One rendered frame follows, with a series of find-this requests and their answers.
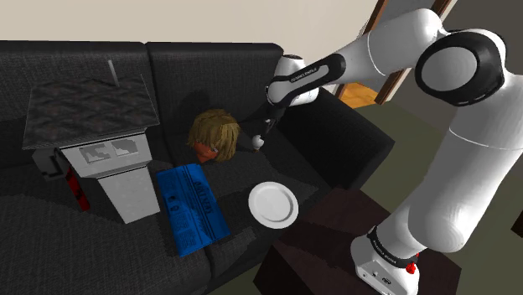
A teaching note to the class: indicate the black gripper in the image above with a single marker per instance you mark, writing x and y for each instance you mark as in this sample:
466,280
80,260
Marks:
274,116

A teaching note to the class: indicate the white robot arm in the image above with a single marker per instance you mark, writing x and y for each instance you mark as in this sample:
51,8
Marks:
470,171

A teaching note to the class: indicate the small white round object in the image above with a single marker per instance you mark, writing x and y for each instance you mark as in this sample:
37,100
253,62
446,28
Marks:
257,141

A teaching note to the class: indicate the blond-haired doll head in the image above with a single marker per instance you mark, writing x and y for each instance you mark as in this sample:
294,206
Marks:
216,128

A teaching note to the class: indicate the black fabric sofa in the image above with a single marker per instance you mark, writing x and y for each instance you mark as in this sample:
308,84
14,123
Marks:
228,77

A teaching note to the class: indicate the white round plate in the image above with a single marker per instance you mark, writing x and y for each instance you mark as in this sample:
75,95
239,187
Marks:
273,205

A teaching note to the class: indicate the dark robot stand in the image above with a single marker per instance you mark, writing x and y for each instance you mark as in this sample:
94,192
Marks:
327,249

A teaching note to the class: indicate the red and black flat box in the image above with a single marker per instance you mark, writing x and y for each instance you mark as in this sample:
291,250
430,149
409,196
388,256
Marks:
77,190

